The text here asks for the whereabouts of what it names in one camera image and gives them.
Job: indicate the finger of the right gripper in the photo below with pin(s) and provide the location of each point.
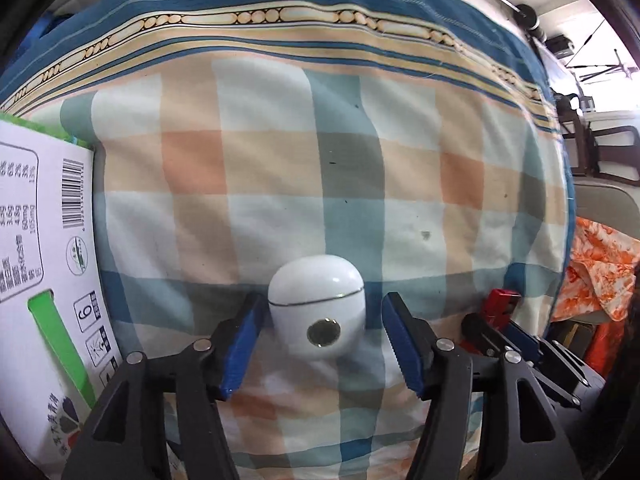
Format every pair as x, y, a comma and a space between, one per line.
552, 359
489, 362

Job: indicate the white green cardboard box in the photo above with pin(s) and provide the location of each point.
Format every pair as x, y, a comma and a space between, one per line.
58, 349

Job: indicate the red rectangular box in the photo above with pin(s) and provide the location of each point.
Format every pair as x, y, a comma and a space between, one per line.
497, 307

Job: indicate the orange white patterned cloth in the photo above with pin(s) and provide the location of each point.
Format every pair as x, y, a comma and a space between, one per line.
601, 275

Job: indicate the plaid blue bordered cloth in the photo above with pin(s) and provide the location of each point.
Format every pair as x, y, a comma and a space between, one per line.
417, 139

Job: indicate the dark wooden rack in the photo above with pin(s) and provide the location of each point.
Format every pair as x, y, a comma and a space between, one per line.
600, 145

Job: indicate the blue foam mat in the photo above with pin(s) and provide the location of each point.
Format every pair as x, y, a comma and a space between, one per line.
50, 21

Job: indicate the white earbud case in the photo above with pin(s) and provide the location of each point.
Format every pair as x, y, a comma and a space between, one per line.
318, 307

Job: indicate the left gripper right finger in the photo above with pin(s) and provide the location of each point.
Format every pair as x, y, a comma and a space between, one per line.
440, 374

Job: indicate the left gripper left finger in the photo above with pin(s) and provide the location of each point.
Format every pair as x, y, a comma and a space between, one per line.
209, 372

